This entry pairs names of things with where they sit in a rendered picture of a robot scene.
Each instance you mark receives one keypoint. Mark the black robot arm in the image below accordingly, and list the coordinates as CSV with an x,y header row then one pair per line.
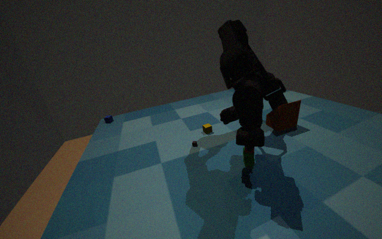
x,y
248,76

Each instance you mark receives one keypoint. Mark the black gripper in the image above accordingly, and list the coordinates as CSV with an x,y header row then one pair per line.
x,y
250,134

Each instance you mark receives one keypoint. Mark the yellow cube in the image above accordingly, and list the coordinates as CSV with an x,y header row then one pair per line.
x,y
207,128

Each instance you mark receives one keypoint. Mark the green block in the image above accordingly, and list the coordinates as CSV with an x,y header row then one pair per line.
x,y
247,155
249,162

